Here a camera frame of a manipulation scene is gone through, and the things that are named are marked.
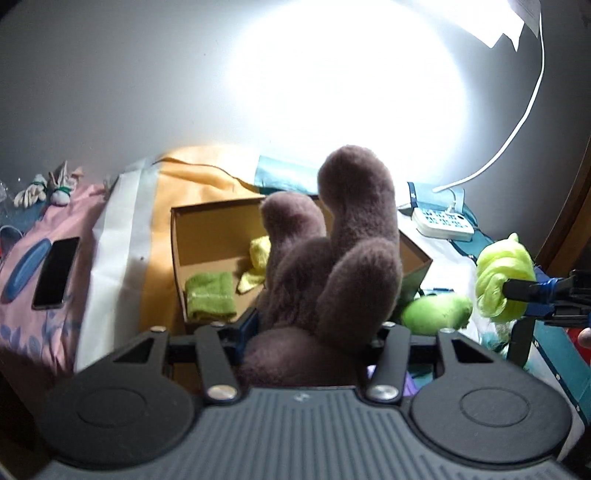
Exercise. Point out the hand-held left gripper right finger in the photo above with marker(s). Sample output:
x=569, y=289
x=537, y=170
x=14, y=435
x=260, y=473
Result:
x=392, y=355

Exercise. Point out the dark wooden frame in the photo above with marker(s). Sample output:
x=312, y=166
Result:
x=568, y=230

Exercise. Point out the yellow cloth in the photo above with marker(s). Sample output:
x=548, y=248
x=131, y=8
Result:
x=258, y=251

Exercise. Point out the brown plush toy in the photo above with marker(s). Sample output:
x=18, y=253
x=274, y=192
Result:
x=323, y=286

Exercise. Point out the person's right hand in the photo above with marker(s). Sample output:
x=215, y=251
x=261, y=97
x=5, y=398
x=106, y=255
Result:
x=585, y=338

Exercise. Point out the light green plush toy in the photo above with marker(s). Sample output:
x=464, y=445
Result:
x=498, y=281

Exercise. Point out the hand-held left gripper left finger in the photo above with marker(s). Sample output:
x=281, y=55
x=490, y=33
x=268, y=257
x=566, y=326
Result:
x=249, y=327

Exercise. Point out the cardboard shoe box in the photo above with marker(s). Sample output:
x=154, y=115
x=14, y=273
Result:
x=207, y=230

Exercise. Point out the black smartphone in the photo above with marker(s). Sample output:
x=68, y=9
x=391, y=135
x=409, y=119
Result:
x=55, y=272

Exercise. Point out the teal mesh cloth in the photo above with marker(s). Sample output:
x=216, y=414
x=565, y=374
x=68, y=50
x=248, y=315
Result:
x=494, y=334

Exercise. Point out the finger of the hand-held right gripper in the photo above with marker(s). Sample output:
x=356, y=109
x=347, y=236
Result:
x=521, y=344
x=526, y=290

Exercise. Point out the green towel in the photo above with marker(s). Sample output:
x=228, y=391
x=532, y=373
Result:
x=210, y=295

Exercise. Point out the white power strip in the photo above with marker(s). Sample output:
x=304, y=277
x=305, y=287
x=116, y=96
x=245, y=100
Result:
x=438, y=226

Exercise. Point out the white paper sheet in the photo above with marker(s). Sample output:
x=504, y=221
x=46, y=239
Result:
x=517, y=23

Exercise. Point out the pink leaf print blanket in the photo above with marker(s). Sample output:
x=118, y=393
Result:
x=27, y=332

